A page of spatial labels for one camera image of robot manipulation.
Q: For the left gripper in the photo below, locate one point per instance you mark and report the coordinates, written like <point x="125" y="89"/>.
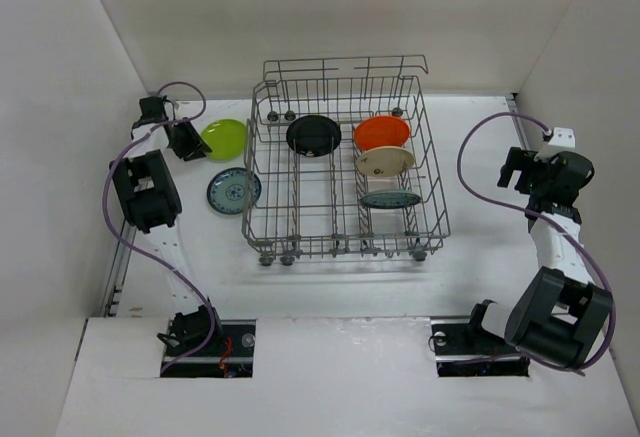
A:
<point x="177" y="134"/>

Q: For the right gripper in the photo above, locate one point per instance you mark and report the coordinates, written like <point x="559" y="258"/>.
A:
<point x="517" y="168"/>

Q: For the lime green plate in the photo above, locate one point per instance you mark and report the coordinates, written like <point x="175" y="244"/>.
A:
<point x="225" y="138"/>

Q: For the black plate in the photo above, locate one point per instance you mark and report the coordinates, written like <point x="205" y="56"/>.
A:
<point x="313" y="136"/>

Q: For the cream plate with markings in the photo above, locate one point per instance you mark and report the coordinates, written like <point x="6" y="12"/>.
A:
<point x="384" y="161"/>

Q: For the blue floral plate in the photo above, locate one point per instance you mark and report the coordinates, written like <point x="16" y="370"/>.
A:
<point x="230" y="190"/>
<point x="389" y="199"/>

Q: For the orange plate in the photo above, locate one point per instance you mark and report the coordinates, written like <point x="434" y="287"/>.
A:
<point x="381" y="131"/>

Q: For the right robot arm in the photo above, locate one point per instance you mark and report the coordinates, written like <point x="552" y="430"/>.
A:
<point x="561" y="312"/>

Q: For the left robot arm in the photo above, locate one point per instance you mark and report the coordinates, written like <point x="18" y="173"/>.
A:
<point x="210" y="268"/>

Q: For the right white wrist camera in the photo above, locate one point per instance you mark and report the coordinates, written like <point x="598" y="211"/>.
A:
<point x="559" y="140"/>

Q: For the grey wire dish rack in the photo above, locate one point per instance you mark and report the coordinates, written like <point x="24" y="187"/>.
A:
<point x="309" y="206"/>

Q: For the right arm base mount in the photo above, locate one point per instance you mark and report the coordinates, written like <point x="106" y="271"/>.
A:
<point x="461" y="352"/>

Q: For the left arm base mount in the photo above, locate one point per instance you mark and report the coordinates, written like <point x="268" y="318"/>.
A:
<point x="228" y="356"/>

